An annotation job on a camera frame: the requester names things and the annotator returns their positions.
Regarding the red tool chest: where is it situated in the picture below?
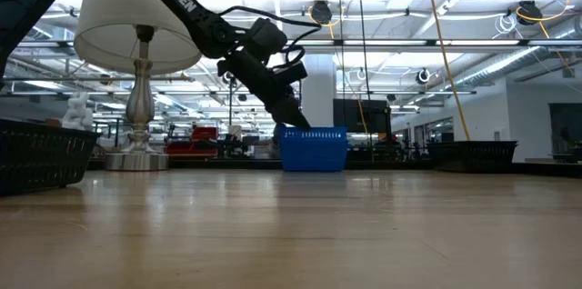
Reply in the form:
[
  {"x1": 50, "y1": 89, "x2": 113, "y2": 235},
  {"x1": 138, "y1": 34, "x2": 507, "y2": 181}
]
[{"x1": 165, "y1": 125, "x2": 220, "y2": 159}]

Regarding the black hanging cable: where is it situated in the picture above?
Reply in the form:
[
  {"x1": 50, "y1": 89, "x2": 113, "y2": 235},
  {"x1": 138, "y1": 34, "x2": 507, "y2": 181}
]
[{"x1": 354, "y1": 0, "x2": 376, "y2": 163}]

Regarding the black ceiling cable reel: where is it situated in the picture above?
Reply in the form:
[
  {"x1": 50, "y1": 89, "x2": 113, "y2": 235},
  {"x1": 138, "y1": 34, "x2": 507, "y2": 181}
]
[
  {"x1": 310, "y1": 0, "x2": 334, "y2": 26},
  {"x1": 516, "y1": 0, "x2": 543, "y2": 26}
]

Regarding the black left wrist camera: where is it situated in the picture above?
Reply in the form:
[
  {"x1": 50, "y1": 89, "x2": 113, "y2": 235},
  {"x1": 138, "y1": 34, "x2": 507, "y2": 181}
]
[{"x1": 271, "y1": 61, "x2": 309, "y2": 86}]

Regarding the black cabinet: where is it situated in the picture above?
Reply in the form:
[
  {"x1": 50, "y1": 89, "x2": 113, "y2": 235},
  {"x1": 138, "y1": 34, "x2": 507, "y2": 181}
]
[{"x1": 333, "y1": 98, "x2": 392, "y2": 145}]

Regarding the black slotted plastic basket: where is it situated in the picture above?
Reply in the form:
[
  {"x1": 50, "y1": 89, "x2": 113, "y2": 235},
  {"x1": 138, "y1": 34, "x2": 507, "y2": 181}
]
[
  {"x1": 426, "y1": 140, "x2": 519, "y2": 174},
  {"x1": 0, "y1": 118, "x2": 102, "y2": 198}
]

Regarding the blue slotted plastic basket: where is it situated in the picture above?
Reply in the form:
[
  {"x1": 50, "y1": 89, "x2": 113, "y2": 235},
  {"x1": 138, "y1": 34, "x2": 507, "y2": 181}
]
[
  {"x1": 278, "y1": 125, "x2": 350, "y2": 156},
  {"x1": 281, "y1": 145, "x2": 348, "y2": 173}
]

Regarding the white shade silver table lamp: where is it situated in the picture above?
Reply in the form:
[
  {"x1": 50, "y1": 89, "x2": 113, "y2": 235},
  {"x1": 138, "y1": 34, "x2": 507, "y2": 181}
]
[{"x1": 74, "y1": 0, "x2": 203, "y2": 173}]

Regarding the yellow hanging cable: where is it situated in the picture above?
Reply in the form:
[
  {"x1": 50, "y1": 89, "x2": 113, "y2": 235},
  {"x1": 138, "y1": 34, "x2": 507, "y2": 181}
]
[{"x1": 422, "y1": 0, "x2": 473, "y2": 142}]

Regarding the white knobbly figure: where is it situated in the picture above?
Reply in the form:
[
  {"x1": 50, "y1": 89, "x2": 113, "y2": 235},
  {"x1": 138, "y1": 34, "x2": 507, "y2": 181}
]
[{"x1": 61, "y1": 92, "x2": 95, "y2": 132}]

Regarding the white building column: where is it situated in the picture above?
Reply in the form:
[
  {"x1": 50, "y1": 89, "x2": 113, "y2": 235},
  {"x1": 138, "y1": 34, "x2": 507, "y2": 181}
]
[{"x1": 301, "y1": 54, "x2": 337, "y2": 129}]

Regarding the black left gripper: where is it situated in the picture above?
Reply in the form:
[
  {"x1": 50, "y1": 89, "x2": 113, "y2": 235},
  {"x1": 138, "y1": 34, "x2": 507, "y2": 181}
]
[{"x1": 217, "y1": 50, "x2": 313, "y2": 128}]

